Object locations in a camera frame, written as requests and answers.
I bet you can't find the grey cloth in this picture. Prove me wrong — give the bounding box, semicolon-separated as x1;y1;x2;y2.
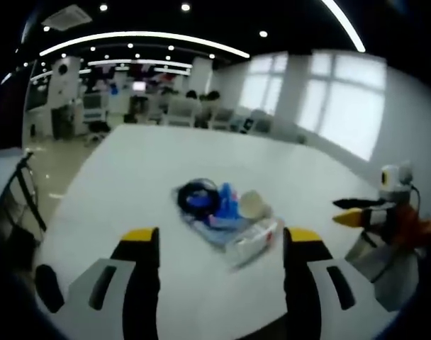
345;232;420;313

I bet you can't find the beige cup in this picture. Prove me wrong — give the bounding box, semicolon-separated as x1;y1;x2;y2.
239;190;272;220

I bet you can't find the blue plastic bag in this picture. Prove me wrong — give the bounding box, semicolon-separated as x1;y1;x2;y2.
186;181;254;232

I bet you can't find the light blue packet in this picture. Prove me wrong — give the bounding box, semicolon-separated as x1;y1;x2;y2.
196;221;247;251

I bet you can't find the white table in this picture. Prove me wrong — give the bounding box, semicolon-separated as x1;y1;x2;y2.
34;123;383;340

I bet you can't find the large window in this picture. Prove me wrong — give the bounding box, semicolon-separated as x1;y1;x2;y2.
296;52;387;162

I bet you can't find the white pillar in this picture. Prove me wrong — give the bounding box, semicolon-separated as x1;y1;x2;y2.
47;55;82;140

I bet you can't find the curved ceiling light strip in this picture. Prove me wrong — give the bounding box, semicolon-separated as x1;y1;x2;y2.
38;30;251;60

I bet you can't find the black cable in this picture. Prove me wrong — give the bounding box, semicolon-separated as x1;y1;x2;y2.
176;178;219;215

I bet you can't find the small window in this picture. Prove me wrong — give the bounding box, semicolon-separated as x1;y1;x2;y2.
236;52;289;116

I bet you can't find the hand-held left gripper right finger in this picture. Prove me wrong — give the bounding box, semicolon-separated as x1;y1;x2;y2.
282;226;398;340

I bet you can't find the black wire chair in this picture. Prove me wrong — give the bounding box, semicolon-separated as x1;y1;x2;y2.
0;151;49;252

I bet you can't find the white office chair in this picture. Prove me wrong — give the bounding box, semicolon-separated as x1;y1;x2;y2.
210;108;236;131
162;98;197;128

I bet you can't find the clear plastic bag of items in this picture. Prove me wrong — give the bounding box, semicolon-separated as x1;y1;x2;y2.
228;218;286;270

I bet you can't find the black rounded object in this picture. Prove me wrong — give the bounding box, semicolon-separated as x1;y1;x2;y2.
33;263;66;315

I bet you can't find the ceiling air vent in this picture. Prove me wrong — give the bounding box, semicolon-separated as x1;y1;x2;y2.
40;4;93;31

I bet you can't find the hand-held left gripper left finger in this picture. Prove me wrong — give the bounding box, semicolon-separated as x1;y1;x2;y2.
55;226;162;340

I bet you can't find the person's right hand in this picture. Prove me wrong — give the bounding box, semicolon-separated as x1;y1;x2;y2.
392;204;424;249

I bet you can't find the straight ceiling light strip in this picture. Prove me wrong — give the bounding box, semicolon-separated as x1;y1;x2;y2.
321;0;367;54

